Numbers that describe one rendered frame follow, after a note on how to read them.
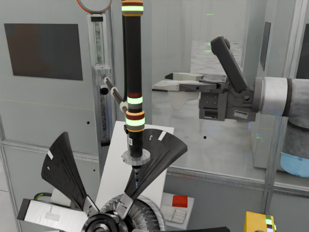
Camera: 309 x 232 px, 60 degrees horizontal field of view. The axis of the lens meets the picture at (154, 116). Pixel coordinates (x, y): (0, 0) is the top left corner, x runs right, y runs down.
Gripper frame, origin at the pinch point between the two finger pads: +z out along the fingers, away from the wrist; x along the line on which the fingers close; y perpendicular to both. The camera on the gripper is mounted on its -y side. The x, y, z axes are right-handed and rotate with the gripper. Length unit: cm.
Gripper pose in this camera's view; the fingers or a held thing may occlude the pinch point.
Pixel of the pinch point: (163, 78)
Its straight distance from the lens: 59.2
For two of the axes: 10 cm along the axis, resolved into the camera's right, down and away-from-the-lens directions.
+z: -9.5, -1.0, 2.8
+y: 0.0, 9.4, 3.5
